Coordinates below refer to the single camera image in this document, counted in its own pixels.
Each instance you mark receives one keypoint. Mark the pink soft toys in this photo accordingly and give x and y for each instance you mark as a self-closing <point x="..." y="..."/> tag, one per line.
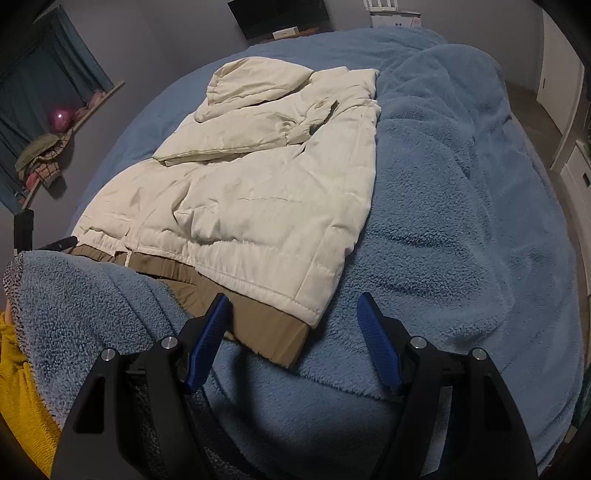
<point x="92" y="105"/>

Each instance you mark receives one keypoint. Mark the pile of mixed clothes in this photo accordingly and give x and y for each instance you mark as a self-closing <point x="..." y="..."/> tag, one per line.
<point x="44" y="159"/>

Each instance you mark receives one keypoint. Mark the wooden window sill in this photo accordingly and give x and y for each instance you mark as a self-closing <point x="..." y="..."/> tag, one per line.
<point x="108" y="92"/>

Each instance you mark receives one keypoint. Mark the pink balloon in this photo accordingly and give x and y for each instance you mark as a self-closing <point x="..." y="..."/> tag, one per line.
<point x="62" y="118"/>

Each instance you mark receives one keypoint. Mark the white wardrobe door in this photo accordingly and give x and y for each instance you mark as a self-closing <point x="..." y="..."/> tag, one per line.
<point x="558" y="69"/>

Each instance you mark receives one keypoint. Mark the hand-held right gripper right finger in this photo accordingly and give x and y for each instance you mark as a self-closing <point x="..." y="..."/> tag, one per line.
<point x="381" y="344"/>

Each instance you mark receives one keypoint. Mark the black flat screen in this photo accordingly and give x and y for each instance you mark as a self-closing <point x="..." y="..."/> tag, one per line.
<point x="281" y="16"/>

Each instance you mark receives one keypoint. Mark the white drawer cabinet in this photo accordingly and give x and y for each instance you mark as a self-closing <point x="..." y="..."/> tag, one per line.
<point x="577" y="170"/>

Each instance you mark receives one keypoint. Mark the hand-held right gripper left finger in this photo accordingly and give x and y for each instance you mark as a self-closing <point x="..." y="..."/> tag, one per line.
<point x="210" y="341"/>

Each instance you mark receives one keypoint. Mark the blue fleece blanket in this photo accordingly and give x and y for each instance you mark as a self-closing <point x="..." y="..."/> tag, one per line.
<point x="438" y="230"/>

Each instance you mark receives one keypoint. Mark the white router with antennas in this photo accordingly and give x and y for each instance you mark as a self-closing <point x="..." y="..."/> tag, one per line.
<point x="382" y="4"/>

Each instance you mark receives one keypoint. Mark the cream hooded jacket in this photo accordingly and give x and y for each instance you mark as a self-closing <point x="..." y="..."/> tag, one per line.
<point x="254" y="184"/>

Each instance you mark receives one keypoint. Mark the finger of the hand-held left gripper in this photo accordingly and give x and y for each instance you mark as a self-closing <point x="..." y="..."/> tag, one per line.
<point x="24" y="230"/>
<point x="60" y="243"/>

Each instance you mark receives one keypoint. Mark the person's left forearm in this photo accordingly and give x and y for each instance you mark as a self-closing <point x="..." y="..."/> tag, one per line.
<point x="21" y="397"/>

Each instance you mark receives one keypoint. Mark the blue curtain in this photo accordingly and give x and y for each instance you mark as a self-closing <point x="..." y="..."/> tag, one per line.
<point x="51" y="78"/>

